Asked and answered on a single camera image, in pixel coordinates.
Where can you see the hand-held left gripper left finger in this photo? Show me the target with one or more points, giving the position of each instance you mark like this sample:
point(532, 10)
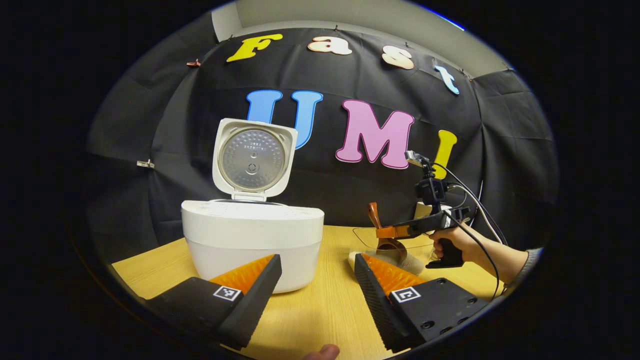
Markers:
point(248, 310)

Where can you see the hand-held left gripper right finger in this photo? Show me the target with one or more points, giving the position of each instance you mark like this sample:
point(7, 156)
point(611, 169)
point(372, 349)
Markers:
point(382, 310)

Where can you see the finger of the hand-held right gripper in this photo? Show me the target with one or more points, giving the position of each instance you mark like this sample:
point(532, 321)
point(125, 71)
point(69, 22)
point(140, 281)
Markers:
point(395, 231)

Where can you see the brown wooden spoon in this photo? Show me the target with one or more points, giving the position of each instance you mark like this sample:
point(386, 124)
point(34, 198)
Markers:
point(373, 212)

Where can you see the white rice cooker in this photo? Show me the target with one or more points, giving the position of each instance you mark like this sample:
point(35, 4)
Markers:
point(250, 235)

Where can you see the clear plastic container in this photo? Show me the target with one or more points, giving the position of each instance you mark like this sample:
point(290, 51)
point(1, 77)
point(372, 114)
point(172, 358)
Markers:
point(365, 237)

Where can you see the silver metal clip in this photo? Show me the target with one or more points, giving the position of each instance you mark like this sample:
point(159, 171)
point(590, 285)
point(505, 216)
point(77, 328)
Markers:
point(145, 163)

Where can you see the black backdrop cloth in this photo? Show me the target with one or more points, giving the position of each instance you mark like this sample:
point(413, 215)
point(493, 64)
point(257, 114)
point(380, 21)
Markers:
point(150, 125)

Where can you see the copper clip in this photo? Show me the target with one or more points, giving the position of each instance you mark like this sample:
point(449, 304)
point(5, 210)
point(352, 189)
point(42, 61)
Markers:
point(193, 63)

